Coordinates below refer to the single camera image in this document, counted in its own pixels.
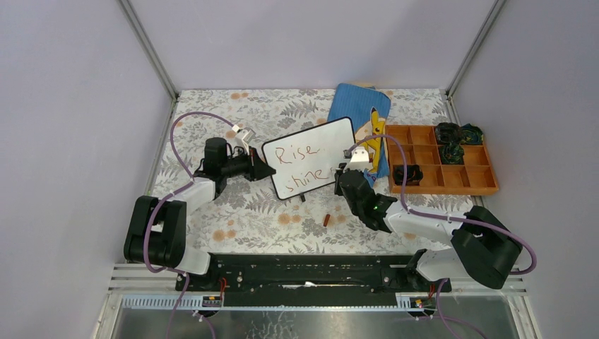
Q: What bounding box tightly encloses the floral tablecloth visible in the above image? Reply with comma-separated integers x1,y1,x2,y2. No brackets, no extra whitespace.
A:
149,89,441,254

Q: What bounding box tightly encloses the blue Pikachu cloth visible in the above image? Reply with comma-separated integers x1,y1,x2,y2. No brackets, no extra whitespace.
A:
327,83,391,184

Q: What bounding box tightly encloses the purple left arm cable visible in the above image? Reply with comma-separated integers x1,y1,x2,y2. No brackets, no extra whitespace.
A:
142,111,237,339

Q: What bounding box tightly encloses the white whiteboard black frame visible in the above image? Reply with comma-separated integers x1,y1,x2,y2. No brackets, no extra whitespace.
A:
261,117,355,200

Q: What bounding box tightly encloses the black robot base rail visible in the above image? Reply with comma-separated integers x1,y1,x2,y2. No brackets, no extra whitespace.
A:
112,252,528,312

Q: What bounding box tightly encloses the black orange cloth roll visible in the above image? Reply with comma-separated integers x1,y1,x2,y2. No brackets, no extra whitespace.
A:
392,165,424,186

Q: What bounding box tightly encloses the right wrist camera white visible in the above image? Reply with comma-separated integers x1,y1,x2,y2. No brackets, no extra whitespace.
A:
343,146,372,172

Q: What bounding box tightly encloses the dark patterned cloth roll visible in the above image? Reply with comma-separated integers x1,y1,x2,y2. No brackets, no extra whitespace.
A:
461,124,484,145
434,122,463,145
439,143,465,165

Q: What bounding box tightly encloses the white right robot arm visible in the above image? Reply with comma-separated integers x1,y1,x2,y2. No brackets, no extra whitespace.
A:
335,169,523,291

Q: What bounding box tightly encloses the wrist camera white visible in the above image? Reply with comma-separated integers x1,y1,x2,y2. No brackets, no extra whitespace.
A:
343,146,372,172
231,124,256,154

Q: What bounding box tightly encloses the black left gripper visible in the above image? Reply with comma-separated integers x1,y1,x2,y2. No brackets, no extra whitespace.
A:
220,145,275,182

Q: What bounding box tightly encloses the orange compartment tray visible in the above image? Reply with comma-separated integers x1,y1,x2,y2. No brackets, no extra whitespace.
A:
386,125,499,196

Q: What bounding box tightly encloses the red marker cap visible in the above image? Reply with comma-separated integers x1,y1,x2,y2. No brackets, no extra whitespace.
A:
323,214,331,227

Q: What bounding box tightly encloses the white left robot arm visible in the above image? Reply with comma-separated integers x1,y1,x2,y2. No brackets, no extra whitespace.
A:
124,138,276,290

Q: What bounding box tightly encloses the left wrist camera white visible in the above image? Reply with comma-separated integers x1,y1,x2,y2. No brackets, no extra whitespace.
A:
231,124,256,154

